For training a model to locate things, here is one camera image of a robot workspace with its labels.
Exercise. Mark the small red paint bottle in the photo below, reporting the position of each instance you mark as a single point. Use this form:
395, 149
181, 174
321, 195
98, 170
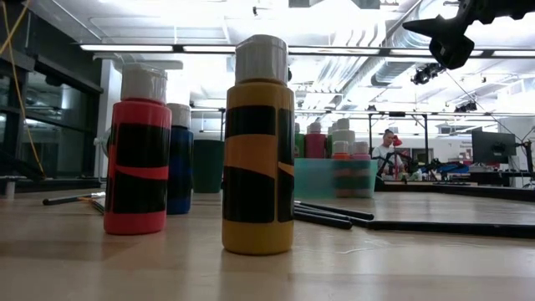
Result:
138, 221

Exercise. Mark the black background rig frame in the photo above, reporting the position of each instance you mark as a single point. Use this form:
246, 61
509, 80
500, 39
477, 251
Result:
370, 134

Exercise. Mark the small orange paint bottle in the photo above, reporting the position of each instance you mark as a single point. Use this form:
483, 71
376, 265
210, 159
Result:
340, 147

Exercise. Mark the large white paint bottle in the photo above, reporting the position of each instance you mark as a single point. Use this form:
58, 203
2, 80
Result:
343, 136

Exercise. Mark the small yellow paint bottle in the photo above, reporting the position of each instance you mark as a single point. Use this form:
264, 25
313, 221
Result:
257, 238

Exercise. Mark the black paintbrush wide silver ferrule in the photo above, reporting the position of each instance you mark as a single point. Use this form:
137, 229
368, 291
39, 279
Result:
326, 220

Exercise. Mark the black ceiling spotlight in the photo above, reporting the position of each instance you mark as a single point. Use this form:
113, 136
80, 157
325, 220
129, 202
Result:
426, 73

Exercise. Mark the teal translucent plastic bin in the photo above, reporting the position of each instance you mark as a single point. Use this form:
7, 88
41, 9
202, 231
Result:
313, 180

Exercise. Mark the black paintbrush gold ferrule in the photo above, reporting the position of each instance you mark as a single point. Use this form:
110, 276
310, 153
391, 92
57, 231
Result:
342, 212

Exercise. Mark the black paintbrush orange bristles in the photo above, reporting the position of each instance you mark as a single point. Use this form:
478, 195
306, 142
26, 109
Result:
98, 207

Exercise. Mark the red desk lamp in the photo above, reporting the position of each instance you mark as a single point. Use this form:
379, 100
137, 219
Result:
397, 141

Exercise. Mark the black computer monitor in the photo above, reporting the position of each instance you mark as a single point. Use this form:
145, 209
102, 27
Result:
493, 146

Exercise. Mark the thin black paintbrush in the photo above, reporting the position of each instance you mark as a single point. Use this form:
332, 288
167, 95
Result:
355, 220

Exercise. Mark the large pink paint bottle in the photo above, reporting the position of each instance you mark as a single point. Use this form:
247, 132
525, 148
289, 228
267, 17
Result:
315, 146

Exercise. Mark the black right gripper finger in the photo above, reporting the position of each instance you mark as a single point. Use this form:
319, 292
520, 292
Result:
434, 28

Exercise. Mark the small blue paint bottle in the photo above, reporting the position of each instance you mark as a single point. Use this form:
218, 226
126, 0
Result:
181, 167

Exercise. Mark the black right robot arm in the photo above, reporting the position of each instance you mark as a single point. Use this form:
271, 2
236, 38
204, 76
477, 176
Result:
514, 8

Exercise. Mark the dark green cup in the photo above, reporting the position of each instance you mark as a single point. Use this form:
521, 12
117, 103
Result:
208, 167

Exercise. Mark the small pink paint bottle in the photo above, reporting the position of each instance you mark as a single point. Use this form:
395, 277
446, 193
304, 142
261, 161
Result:
360, 148

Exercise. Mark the black paintbrush orange tip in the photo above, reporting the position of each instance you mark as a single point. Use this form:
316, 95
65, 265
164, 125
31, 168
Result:
451, 229

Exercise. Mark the person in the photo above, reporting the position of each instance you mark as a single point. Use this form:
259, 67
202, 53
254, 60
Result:
388, 137

